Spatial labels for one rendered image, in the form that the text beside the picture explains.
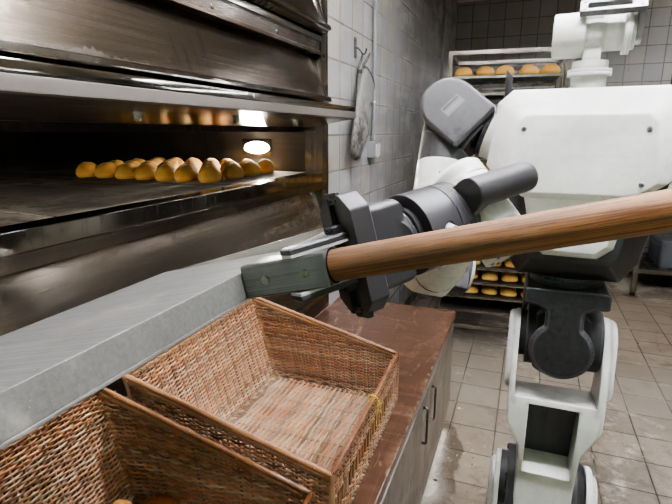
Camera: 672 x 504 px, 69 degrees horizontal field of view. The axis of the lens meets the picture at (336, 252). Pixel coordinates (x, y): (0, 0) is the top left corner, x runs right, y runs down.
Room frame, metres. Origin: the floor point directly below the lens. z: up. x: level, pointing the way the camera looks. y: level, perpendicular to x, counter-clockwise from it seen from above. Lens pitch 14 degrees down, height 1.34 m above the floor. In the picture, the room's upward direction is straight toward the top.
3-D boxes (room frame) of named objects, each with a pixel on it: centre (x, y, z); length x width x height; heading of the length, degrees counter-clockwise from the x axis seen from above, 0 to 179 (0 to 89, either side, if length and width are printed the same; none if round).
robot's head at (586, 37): (0.81, -0.39, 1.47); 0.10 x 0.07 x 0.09; 65
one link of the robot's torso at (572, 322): (0.90, -0.43, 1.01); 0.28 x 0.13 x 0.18; 159
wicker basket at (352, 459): (1.10, 0.13, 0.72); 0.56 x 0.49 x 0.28; 160
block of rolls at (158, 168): (1.89, 0.59, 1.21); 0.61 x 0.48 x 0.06; 69
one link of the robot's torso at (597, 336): (0.84, -0.41, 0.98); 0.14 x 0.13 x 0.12; 69
